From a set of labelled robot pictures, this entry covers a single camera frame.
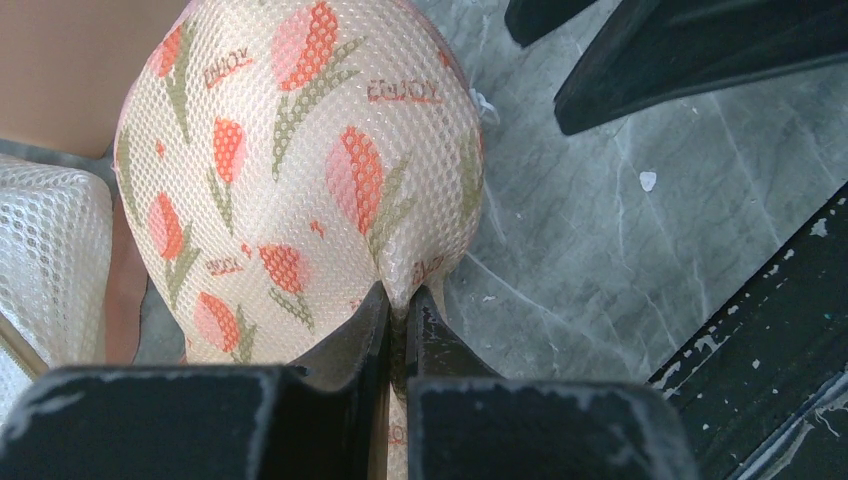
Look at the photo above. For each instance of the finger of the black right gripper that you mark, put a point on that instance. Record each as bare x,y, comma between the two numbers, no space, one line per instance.
652,51

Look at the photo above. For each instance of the round beige mesh laundry bag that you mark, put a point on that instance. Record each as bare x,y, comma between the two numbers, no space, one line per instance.
56,238

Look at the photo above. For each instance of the orange plastic file organizer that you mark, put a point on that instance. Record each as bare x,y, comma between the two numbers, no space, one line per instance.
66,67

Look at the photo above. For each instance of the floral mesh laundry bag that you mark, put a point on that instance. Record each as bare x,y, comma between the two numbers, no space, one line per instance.
278,158

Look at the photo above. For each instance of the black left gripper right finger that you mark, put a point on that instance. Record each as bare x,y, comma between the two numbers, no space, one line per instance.
465,421

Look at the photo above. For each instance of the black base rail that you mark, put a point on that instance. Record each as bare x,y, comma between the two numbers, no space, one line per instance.
761,388

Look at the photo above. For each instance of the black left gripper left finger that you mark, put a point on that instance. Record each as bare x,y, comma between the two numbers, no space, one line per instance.
323,415

